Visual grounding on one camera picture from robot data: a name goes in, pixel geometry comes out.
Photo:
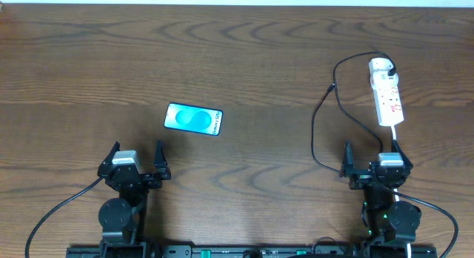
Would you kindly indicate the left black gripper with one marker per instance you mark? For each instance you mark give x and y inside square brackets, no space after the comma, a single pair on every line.
[137,177]

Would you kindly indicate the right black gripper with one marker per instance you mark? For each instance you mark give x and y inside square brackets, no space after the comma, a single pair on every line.
[372,175]

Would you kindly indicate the blue Galaxy smartphone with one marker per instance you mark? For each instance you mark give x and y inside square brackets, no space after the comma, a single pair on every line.
[193,119]

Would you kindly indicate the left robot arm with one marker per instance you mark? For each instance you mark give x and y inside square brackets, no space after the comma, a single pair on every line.
[123,218]

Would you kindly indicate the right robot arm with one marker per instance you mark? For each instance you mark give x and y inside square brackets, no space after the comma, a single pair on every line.
[392,223]

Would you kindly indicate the white power strip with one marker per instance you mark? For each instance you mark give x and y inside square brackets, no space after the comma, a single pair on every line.
[385,91]

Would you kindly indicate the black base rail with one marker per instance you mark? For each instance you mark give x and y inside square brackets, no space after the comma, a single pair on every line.
[186,251]

